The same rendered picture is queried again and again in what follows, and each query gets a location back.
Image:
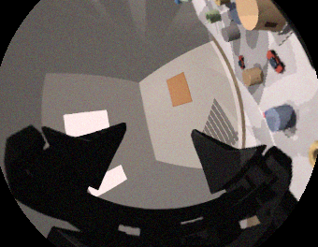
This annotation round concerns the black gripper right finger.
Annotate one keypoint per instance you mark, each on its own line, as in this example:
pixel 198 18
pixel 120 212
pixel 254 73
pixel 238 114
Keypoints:
pixel 221 162

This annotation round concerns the pale green cylinder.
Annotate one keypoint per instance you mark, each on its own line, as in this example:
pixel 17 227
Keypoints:
pixel 213 16

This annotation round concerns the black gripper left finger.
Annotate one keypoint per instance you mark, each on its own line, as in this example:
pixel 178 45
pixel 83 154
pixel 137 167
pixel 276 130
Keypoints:
pixel 90 154

